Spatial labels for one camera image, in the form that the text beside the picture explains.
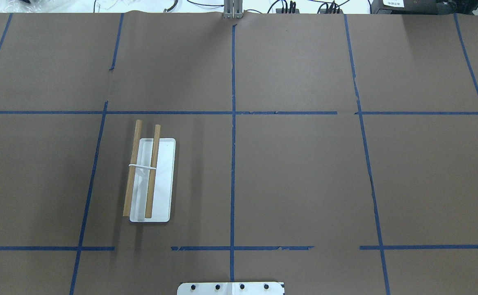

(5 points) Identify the aluminium camera mount post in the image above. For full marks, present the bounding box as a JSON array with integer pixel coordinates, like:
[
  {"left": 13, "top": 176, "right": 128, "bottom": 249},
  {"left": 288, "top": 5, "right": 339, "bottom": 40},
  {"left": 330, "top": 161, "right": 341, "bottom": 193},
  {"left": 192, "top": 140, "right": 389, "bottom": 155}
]
[{"left": 223, "top": 0, "right": 244, "bottom": 19}]

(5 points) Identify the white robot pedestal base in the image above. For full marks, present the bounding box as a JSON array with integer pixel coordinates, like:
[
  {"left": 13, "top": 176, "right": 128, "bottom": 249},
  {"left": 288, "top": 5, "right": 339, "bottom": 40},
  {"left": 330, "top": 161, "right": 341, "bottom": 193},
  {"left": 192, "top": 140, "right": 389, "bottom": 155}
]
[{"left": 177, "top": 281, "right": 285, "bottom": 295}]

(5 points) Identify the white towel rack with wooden bars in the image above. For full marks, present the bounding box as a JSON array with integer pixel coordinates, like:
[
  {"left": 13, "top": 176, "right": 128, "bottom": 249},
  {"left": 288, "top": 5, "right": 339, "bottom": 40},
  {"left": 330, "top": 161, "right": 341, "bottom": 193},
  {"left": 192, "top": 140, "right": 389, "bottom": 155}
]
[{"left": 123, "top": 120, "right": 176, "bottom": 223}]

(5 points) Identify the black box on desk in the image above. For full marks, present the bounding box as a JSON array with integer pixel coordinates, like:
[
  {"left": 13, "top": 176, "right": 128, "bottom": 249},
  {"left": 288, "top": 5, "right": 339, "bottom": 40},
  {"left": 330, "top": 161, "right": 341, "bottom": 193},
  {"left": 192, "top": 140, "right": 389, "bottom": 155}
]
[{"left": 371, "top": 0, "right": 478, "bottom": 15}]

